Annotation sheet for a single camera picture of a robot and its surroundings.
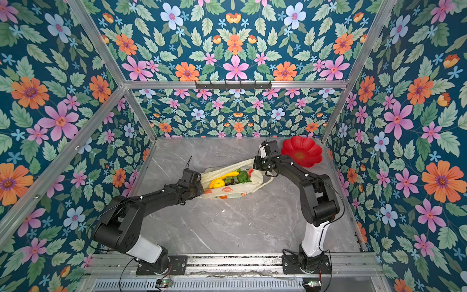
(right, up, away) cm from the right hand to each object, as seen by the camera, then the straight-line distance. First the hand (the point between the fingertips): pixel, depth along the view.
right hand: (254, 162), depth 95 cm
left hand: (-27, -12, -2) cm, 29 cm away
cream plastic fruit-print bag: (+2, -7, -9) cm, 11 cm away
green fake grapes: (-13, -10, -2) cm, 16 cm away
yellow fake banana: (-14, -7, -1) cm, 15 cm away
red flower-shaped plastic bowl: (+32, +7, +20) cm, 38 cm away
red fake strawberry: (-2, -5, 0) cm, 6 cm away
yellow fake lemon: (-19, -11, -2) cm, 22 cm away
